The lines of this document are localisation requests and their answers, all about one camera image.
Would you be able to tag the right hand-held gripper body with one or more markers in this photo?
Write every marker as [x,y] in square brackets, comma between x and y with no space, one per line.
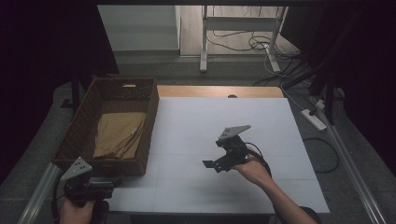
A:
[232,152]

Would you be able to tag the person's left hand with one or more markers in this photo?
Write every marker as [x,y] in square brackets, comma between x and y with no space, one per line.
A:
[73,214]

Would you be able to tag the brown wicker basket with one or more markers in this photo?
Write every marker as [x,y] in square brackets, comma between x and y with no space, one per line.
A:
[77,137]

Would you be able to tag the black metal stand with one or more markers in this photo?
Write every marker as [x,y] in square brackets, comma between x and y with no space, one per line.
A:
[75,90]
[328,93]

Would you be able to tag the person's right hand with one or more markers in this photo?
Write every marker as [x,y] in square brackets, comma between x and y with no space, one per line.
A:
[253,171]

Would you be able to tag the white table mat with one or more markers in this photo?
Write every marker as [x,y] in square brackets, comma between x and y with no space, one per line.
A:
[274,124]

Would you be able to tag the white power strip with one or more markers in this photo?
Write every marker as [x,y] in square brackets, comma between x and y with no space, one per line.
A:
[313,119]

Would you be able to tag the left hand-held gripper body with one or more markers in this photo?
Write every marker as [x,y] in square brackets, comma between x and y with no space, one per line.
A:
[79,186]

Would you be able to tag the white metal desk frame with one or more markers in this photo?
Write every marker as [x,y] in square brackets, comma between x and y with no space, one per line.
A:
[239,23]

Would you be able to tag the white cabinet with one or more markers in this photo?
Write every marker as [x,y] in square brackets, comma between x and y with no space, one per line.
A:
[140,28]

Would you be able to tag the tan pants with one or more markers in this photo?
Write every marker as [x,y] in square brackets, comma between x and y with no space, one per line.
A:
[120,133]

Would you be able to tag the aluminium rail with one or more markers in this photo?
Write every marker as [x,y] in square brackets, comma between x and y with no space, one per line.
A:
[355,174]
[39,194]

